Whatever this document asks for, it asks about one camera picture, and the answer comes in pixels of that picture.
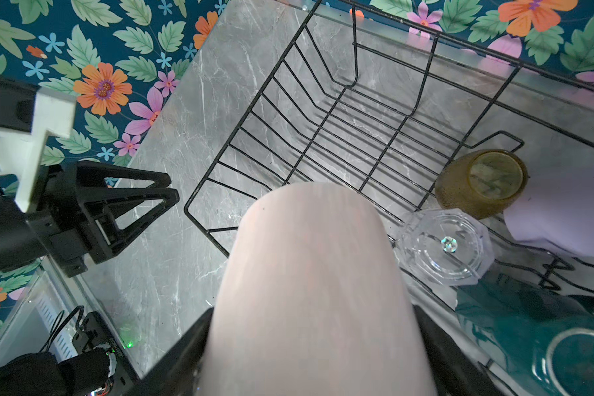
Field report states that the black wire dish rack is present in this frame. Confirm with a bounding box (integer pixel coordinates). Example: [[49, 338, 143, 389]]
[[184, 0, 594, 396]]

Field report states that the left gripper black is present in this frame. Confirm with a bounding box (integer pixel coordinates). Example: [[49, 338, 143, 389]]
[[0, 161, 179, 277]]

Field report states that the amber textured glass cup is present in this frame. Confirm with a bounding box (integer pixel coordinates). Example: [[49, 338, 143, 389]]
[[435, 149, 528, 219]]

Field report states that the clear glass cup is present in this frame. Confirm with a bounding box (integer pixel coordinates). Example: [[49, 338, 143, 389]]
[[394, 209, 495, 286]]

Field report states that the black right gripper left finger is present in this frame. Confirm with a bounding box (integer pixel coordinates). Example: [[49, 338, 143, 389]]
[[126, 307, 215, 396]]

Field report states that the green mug cream inside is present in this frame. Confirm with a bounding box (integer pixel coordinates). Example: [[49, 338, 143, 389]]
[[455, 273, 594, 395]]

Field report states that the lilac plastic cup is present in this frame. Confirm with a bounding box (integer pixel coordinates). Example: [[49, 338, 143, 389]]
[[503, 166, 594, 257]]

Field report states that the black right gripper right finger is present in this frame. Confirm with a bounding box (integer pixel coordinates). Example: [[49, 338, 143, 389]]
[[413, 305, 502, 396]]

